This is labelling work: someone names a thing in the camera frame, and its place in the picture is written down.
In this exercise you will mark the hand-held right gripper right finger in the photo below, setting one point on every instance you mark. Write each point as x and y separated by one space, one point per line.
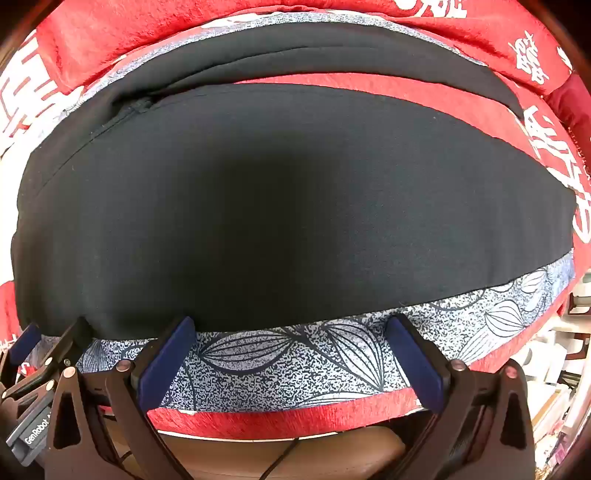
411 364

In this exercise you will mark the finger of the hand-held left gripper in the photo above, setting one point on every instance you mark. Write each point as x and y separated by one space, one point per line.
69 344
24 344

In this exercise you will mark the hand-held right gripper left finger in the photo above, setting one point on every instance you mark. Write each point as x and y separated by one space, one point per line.
166 364

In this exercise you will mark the black pants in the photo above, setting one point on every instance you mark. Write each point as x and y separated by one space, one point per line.
277 207

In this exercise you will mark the blue-grey leaf-patterned sheet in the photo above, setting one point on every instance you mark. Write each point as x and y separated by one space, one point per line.
300 369

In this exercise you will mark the cluttered shelf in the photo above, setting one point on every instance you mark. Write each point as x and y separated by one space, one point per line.
561 364

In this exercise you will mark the dark red cushion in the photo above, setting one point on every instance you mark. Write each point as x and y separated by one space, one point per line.
570 99

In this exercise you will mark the red printed blanket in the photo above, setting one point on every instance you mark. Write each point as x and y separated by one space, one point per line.
115 37

